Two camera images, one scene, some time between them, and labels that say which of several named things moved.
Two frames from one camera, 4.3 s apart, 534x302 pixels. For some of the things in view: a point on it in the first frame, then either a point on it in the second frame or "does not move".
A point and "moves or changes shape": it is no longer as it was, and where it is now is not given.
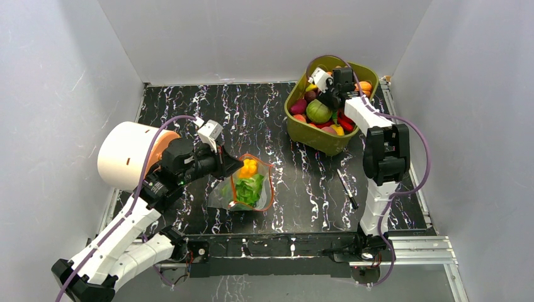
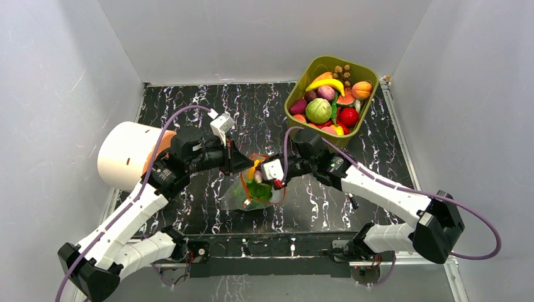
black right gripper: x=334 y=95 -> x=286 y=172
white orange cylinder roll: x=127 y=150 does not move
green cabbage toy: x=318 y=112 does not move
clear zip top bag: x=249 y=187 moves or changes shape
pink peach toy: x=300 y=117 does not move
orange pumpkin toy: x=366 y=88 does not move
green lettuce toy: x=247 y=190 moves or changes shape
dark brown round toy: x=309 y=95 does not move
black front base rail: x=269 y=255 does not move
